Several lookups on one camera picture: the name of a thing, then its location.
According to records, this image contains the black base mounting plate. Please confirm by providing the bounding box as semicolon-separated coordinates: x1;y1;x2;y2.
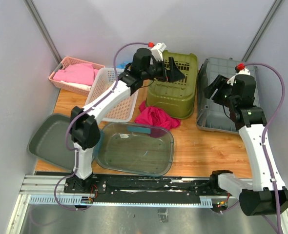
63;174;228;204

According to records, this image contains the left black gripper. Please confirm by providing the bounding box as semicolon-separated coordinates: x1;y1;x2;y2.
142;57;185;83

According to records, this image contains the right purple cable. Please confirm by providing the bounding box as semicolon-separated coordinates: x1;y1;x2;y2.
217;62;286;234

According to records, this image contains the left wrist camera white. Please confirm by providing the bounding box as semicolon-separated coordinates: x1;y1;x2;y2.
150;42;166;61

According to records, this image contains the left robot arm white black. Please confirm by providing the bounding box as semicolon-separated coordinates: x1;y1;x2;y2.
67;48;185;193

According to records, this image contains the pink folded towel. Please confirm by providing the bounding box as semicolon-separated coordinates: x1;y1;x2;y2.
53;63;99;86

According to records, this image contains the green plastic basin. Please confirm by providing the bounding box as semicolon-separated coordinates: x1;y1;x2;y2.
145;50;198;119

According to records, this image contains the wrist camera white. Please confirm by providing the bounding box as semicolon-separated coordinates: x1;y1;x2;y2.
150;42;166;61
226;63;250;86

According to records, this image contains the pink plastic basket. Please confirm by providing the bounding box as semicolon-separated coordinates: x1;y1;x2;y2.
48;57;104;96

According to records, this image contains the magenta crumpled cloth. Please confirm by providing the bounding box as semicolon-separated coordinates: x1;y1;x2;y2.
134;101;181;130

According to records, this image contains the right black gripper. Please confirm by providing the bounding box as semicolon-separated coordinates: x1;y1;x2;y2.
203;75;237;109

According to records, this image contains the white folded cloth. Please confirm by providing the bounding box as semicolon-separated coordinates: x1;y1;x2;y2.
61;81;91;91

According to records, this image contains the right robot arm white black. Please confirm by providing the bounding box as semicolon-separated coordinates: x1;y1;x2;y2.
204;74;288;216

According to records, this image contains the large grey plastic bin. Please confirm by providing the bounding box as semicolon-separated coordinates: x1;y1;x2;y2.
195;57;259;135

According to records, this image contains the white perforated basket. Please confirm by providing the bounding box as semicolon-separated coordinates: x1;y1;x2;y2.
85;67;139;122

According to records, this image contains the clear plastic container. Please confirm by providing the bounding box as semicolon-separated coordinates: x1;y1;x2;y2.
93;122;174;177

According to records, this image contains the blue packet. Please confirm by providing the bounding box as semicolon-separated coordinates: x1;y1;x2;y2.
116;62;132;73

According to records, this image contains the dark grey tray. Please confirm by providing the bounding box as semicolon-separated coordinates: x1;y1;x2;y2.
28;114;79;171

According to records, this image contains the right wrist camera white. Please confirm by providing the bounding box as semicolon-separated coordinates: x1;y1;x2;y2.
226;63;250;86

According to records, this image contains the white cable duct rail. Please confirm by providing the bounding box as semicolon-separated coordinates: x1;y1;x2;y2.
29;195;213;208

